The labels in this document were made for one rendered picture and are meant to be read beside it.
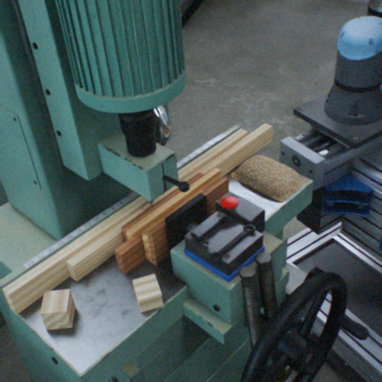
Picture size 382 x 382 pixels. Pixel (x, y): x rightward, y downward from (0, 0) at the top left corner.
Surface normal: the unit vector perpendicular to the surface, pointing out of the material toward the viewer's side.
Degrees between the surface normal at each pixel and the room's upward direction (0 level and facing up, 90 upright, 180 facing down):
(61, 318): 90
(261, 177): 42
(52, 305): 0
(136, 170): 90
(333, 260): 0
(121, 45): 90
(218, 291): 90
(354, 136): 0
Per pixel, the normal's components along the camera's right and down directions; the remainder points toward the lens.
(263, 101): -0.07, -0.78
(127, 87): 0.08, 0.63
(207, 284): -0.69, 0.49
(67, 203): 0.72, 0.40
